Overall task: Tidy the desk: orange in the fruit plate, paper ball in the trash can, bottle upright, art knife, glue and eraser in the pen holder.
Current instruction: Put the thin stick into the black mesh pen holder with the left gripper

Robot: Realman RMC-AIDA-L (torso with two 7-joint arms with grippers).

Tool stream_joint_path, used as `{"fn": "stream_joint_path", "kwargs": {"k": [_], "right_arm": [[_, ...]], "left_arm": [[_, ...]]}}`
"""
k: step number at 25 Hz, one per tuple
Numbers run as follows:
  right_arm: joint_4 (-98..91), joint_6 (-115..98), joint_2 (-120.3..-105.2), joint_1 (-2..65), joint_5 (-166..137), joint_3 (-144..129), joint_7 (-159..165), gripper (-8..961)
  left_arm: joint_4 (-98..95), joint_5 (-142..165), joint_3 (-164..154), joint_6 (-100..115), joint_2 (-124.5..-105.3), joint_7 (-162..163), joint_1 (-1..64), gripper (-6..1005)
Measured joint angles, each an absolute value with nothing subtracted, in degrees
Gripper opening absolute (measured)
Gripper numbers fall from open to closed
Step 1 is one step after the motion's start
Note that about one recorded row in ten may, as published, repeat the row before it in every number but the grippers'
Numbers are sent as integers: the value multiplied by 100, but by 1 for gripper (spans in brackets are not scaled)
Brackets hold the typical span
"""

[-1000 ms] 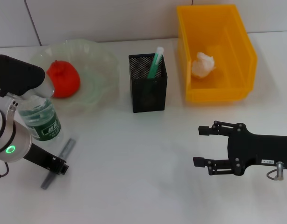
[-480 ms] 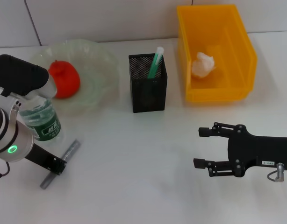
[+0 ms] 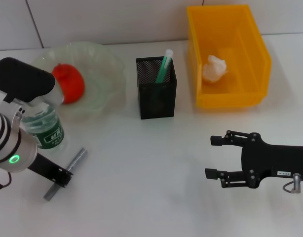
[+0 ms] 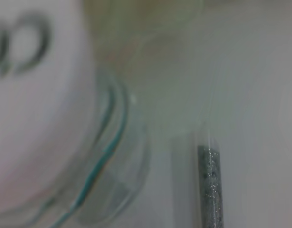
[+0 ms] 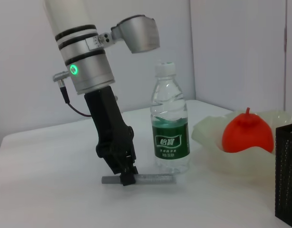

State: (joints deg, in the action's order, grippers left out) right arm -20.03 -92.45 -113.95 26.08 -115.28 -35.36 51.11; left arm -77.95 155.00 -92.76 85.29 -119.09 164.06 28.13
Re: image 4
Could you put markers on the clear water bottle green label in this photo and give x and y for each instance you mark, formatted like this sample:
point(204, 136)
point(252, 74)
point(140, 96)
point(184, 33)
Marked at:
point(41, 118)

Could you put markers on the pale green glass fruit plate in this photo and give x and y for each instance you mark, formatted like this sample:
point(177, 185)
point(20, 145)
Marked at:
point(141, 19)

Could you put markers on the grey marker pen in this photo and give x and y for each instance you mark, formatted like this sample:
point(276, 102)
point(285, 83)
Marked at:
point(211, 190)

